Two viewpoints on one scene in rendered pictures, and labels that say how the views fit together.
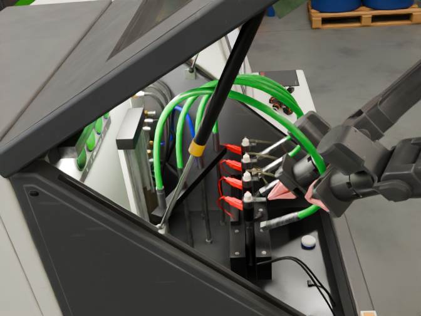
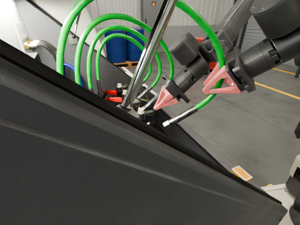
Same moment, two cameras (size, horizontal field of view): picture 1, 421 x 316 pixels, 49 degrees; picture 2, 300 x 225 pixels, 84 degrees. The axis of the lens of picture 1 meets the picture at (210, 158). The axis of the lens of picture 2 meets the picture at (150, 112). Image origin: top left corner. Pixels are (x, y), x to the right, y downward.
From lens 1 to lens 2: 0.61 m
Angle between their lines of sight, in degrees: 26
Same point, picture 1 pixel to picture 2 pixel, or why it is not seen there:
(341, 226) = (184, 125)
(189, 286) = (182, 203)
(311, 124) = (188, 40)
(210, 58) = not seen: hidden behind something
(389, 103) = (233, 22)
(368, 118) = (224, 32)
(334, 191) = (248, 67)
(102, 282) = not seen: outside the picture
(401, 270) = not seen: hidden behind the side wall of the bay
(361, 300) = (224, 162)
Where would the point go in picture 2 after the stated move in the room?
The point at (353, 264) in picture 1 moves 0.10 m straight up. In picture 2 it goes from (204, 143) to (209, 121)
